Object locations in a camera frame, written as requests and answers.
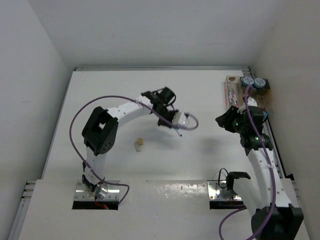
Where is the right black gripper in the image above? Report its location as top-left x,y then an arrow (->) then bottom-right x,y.
215,105 -> 247,134

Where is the teal capped marker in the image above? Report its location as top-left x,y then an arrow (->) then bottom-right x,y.
174,127 -> 183,137

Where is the blue white tape roll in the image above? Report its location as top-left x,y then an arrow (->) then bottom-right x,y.
241,76 -> 254,87

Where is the orange highlighter pen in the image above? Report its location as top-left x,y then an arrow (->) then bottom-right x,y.
226,88 -> 233,106

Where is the pink highlighter pen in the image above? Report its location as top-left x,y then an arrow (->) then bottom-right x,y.
231,88 -> 238,106

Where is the blue capped marker diagonal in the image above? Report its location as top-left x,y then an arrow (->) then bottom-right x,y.
263,111 -> 269,118

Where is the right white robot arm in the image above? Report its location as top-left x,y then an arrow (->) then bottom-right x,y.
215,97 -> 304,240

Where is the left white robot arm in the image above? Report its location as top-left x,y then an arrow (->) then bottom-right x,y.
81,87 -> 178,193

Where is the clear acrylic organizer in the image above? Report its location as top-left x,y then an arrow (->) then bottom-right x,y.
222,75 -> 275,115

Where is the yellow eraser block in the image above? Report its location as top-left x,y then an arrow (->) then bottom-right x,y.
137,138 -> 144,146

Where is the beige eraser stick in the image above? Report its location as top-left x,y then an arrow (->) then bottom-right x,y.
134,142 -> 141,152

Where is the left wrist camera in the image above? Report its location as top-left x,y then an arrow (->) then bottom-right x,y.
172,111 -> 191,129

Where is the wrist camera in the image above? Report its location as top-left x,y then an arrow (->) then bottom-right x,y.
172,111 -> 191,129
244,96 -> 258,108

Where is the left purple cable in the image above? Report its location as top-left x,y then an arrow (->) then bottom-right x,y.
69,94 -> 200,205

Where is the purple cable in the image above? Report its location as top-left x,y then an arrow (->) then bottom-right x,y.
69,94 -> 200,205
218,85 -> 277,240

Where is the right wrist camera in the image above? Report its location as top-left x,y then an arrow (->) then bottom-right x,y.
244,96 -> 258,108

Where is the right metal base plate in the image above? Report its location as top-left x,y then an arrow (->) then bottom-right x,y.
207,180 -> 242,202

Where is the metal base plate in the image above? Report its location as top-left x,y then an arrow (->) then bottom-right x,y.
73,180 -> 120,202
207,180 -> 242,202

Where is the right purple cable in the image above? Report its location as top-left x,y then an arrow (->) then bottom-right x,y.
218,85 -> 277,240

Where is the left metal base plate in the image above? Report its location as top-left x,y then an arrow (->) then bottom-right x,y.
73,180 -> 120,202

